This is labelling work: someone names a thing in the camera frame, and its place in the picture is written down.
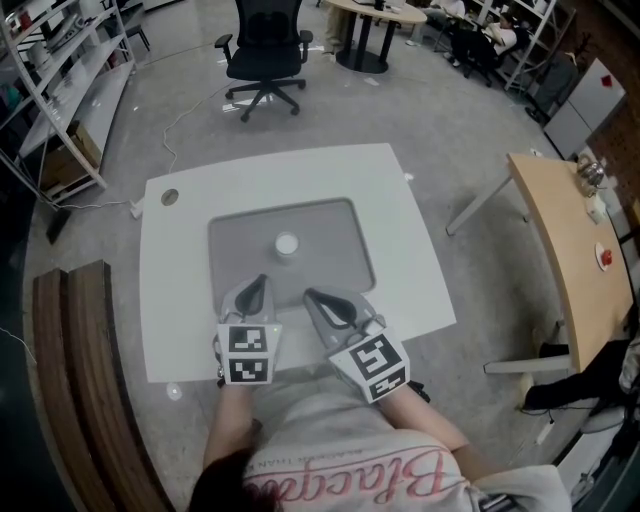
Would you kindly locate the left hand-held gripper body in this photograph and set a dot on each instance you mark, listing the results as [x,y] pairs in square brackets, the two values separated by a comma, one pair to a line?
[247,345]

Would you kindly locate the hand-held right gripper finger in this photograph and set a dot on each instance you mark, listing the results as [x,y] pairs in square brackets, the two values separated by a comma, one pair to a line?
[362,306]
[320,327]

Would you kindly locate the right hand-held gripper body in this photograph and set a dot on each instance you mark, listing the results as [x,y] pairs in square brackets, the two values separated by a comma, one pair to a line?
[370,360]

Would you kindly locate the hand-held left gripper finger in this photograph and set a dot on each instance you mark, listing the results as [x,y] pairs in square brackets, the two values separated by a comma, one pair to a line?
[271,305]
[231,299]

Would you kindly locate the grey tray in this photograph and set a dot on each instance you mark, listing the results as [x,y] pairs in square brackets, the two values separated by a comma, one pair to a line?
[330,240]

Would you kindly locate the person's left forearm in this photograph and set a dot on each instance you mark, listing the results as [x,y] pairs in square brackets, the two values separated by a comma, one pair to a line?
[227,425]

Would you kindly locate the person's right forearm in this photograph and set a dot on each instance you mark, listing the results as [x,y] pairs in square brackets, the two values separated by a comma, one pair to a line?
[420,415]

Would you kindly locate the white table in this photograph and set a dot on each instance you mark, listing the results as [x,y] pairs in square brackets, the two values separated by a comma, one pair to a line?
[400,280]

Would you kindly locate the small white round disc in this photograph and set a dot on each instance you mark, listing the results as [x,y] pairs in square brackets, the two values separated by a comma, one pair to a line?
[173,391]

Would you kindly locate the person's white printed shirt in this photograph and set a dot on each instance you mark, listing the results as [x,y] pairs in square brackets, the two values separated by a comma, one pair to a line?
[350,450]

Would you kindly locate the white power strip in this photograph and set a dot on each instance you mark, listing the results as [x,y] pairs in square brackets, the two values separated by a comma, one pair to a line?
[137,207]
[545,434]

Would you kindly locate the dark wooden bench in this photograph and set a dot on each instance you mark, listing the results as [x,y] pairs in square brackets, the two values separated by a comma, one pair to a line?
[85,375]

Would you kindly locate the light wooden table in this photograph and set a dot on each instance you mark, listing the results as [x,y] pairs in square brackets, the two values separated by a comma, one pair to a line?
[565,250]

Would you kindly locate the cardboard box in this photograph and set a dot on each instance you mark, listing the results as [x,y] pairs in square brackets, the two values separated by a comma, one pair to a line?
[65,160]

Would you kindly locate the white plate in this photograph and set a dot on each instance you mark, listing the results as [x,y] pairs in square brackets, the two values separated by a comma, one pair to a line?
[599,260]

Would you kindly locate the white metal shelf unit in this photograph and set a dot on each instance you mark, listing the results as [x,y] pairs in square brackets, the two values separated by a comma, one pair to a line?
[85,100]

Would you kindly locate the small red object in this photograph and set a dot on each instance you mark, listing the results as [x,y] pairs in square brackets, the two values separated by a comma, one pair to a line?
[608,257]

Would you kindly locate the small white box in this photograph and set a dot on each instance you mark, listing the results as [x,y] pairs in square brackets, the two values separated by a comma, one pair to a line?
[597,209]

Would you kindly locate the black office chair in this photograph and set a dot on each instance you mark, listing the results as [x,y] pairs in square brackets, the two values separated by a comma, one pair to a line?
[267,45]

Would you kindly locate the metal kettle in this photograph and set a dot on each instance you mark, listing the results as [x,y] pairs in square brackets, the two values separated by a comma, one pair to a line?
[590,172]

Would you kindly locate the dark jacket on rack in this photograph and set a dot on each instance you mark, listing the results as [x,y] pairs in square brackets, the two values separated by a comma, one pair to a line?
[552,85]

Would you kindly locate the round wooden table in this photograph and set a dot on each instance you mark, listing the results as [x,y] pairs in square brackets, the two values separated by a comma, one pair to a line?
[375,12]

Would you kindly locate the white cabinet with red mark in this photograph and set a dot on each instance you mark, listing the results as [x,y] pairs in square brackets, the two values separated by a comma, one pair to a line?
[585,110]

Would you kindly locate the white storage rack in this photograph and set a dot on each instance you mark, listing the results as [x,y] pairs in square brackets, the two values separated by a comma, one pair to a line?
[535,20]

